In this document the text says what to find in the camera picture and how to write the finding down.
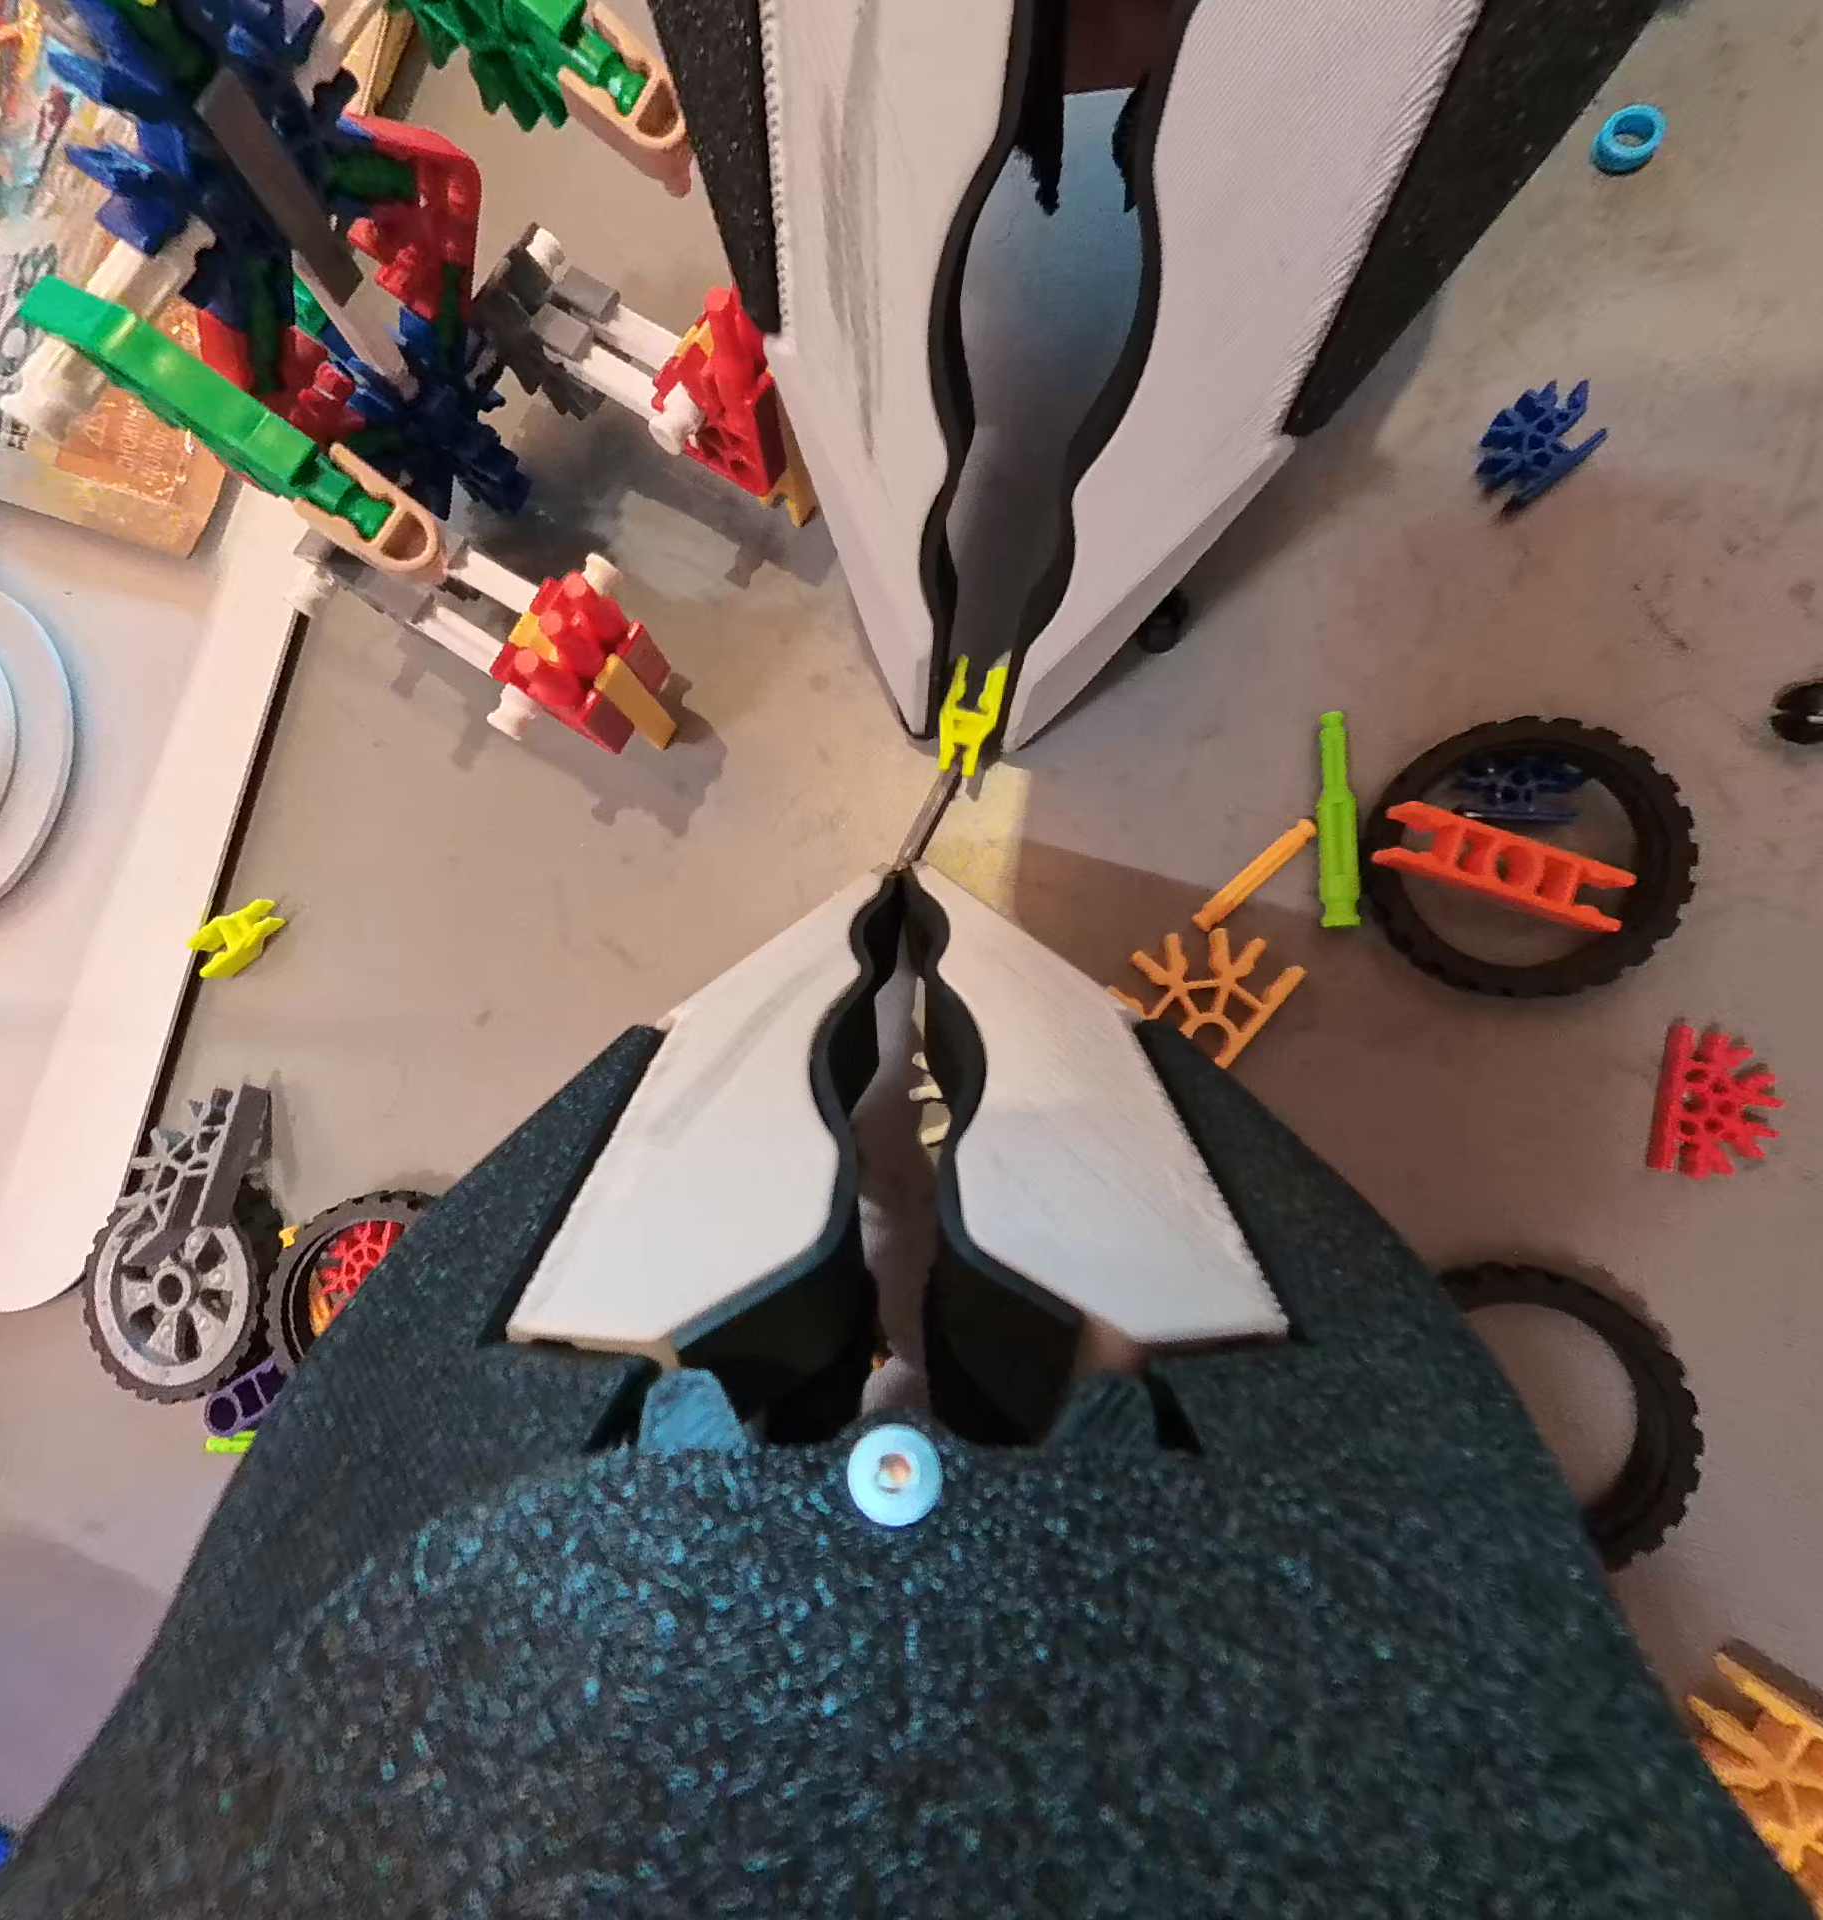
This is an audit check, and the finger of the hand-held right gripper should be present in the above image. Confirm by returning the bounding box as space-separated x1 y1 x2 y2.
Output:
997 0 1487 755
765 0 1036 739

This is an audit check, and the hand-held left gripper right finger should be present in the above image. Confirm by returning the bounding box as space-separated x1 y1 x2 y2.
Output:
903 870 1292 1373

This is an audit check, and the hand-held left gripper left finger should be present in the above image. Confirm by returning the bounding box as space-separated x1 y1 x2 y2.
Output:
506 870 913 1373

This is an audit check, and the yellow green clip connector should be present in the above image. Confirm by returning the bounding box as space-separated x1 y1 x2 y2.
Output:
935 651 1012 781
189 899 287 979

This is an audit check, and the orange lattice connector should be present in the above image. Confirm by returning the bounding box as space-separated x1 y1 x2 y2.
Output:
1114 931 1307 1069

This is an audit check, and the blue lattice connector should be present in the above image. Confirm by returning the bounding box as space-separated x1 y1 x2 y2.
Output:
1476 378 1612 510

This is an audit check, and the red fan connector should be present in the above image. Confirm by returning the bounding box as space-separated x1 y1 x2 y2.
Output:
311 1218 406 1324

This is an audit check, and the short orange rod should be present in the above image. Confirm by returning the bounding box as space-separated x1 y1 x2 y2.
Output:
1193 817 1322 932

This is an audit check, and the multicolour construction toy model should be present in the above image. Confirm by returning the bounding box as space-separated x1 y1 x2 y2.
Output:
10 0 822 756

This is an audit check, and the purple connector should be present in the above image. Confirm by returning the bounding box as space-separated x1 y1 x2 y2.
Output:
202 1355 292 1443

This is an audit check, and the orange ladder piece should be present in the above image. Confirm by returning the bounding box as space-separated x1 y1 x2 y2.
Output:
1371 802 1637 934

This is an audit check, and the grey spoked toy wheel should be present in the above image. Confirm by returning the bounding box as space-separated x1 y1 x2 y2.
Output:
82 1201 280 1409

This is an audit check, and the small blue connector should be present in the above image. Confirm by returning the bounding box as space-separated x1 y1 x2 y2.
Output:
1447 756 1587 825

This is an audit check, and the red half-round connector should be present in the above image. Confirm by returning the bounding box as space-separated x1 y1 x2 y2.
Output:
1645 1024 1787 1178

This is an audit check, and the empty black toy tyre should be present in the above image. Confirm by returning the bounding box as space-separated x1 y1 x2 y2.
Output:
1436 1265 1705 1568

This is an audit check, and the white board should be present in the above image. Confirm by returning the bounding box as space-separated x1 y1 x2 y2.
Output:
0 463 312 1319

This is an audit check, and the printed cardboard box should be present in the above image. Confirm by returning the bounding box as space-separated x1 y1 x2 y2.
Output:
0 0 408 560

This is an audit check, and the white disc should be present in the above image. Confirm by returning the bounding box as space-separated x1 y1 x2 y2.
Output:
0 591 74 934

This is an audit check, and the yellow fan connector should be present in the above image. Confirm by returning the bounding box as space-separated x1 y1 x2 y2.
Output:
1686 1641 1823 1920

